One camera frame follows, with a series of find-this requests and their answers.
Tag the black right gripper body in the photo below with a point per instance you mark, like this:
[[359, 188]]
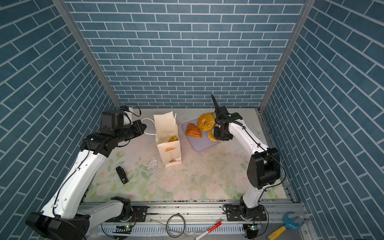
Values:
[[219, 134]]

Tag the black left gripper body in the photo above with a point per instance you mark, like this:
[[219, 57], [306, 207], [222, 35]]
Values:
[[132, 131]]

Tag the glazed ring donut bread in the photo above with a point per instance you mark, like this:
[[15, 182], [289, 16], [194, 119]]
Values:
[[211, 136]]

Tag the printed paper bag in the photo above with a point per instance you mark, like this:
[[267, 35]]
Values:
[[166, 127]]

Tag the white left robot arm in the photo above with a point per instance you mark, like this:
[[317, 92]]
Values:
[[60, 218]]

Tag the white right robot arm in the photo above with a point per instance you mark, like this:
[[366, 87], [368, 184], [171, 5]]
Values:
[[263, 170]]

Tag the orange brown fake bread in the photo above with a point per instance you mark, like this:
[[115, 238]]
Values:
[[193, 131]]

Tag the small black device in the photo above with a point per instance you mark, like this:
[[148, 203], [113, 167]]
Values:
[[122, 175]]

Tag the red white marker pen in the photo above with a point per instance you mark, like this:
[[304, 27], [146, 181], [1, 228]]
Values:
[[202, 235]]

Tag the blue yellow toy wrench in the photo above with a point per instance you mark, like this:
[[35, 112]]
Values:
[[289, 223]]

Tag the large wrinkled ring bread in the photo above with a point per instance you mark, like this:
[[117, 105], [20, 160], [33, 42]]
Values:
[[206, 122]]

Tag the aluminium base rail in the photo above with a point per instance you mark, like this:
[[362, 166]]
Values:
[[157, 220]]

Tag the left metal corner post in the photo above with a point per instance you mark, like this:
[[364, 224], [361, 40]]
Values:
[[77, 34]]

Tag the metal corner frame post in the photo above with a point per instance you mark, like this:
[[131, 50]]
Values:
[[304, 14]]

